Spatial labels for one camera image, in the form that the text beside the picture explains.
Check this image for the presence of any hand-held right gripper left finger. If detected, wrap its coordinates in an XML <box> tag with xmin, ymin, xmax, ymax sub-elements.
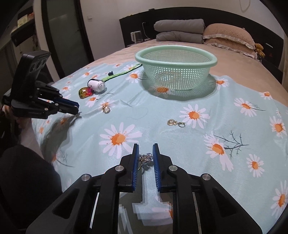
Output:
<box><xmin>26</xmin><ymin>143</ymin><xmax>140</xmax><ymax>234</ymax></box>

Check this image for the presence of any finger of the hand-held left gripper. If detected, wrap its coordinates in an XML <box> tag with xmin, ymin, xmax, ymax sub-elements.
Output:
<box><xmin>39</xmin><ymin>100</ymin><xmax>79</xmax><ymax>116</ymax></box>
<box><xmin>35</xmin><ymin>81</ymin><xmax>80</xmax><ymax>110</ymax></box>

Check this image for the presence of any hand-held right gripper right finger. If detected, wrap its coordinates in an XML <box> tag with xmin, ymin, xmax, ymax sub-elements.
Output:
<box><xmin>152</xmin><ymin>143</ymin><xmax>262</xmax><ymax>234</ymax></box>

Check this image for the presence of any silver rhinestone keyring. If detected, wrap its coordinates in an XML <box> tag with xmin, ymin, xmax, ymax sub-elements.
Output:
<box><xmin>138</xmin><ymin>153</ymin><xmax>154</xmax><ymax>174</ymax></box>

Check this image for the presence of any green plastic mesh basket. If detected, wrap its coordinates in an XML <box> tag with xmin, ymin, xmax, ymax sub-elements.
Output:
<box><xmin>135</xmin><ymin>45</ymin><xmax>218</xmax><ymax>91</ymax></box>

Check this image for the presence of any person's left forearm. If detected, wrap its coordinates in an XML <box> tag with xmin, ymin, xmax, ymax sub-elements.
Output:
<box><xmin>19</xmin><ymin>128</ymin><xmax>43</xmax><ymax>158</ymax></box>

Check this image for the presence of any person's left hand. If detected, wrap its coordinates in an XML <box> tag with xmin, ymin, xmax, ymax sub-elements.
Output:
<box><xmin>1</xmin><ymin>105</ymin><xmax>32</xmax><ymax>131</ymax></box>

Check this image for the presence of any colourful resin charm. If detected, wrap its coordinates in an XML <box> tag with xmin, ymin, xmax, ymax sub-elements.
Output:
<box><xmin>78</xmin><ymin>87</ymin><xmax>94</xmax><ymax>99</ymax></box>

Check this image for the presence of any small white cylinder toy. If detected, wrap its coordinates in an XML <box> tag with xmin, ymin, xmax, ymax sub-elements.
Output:
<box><xmin>87</xmin><ymin>78</ymin><xmax>106</xmax><ymax>93</ymax></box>

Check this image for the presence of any round gold charm keyring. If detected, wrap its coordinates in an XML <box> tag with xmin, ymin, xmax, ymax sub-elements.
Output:
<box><xmin>167</xmin><ymin>119</ymin><xmax>186</xmax><ymax>128</ymax></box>

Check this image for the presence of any dark framed glass door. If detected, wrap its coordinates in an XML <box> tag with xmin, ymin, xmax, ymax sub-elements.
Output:
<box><xmin>42</xmin><ymin>0</ymin><xmax>94</xmax><ymax>81</ymax></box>

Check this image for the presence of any white electric kettle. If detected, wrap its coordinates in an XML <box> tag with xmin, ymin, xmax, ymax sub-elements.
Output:
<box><xmin>131</xmin><ymin>31</ymin><xmax>144</xmax><ymax>44</ymax></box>

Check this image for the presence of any folded grey blanket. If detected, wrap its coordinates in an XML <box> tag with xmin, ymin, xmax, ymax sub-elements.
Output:
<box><xmin>154</xmin><ymin>19</ymin><xmax>206</xmax><ymax>35</ymax></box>
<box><xmin>156</xmin><ymin>31</ymin><xmax>203</xmax><ymax>44</ymax></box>

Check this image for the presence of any beige bedspread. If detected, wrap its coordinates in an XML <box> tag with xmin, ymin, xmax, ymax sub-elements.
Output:
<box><xmin>54</xmin><ymin>38</ymin><xmax>284</xmax><ymax>108</ymax></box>

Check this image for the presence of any beige frilled pillow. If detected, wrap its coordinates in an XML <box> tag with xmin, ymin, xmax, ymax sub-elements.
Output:
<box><xmin>202</xmin><ymin>23</ymin><xmax>256</xmax><ymax>49</ymax></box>
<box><xmin>215</xmin><ymin>44</ymin><xmax>258</xmax><ymax>60</ymax></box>

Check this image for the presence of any black nightstand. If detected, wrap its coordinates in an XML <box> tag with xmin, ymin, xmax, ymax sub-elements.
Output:
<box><xmin>262</xmin><ymin>56</ymin><xmax>283</xmax><ymax>84</ymax></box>

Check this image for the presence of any small brown teddy bear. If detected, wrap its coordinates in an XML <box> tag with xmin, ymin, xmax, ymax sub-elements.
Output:
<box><xmin>254</xmin><ymin>43</ymin><xmax>266</xmax><ymax>58</ymax></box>

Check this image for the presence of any black headboard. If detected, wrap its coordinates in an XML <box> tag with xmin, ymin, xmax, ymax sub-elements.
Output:
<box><xmin>119</xmin><ymin>8</ymin><xmax>285</xmax><ymax>68</ymax></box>

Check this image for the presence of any wall shelf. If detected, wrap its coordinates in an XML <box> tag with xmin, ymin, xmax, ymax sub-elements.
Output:
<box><xmin>10</xmin><ymin>4</ymin><xmax>36</xmax><ymax>48</ymax></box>

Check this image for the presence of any green lanyard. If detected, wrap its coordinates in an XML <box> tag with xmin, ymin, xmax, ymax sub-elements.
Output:
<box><xmin>102</xmin><ymin>64</ymin><xmax>143</xmax><ymax>82</ymax></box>

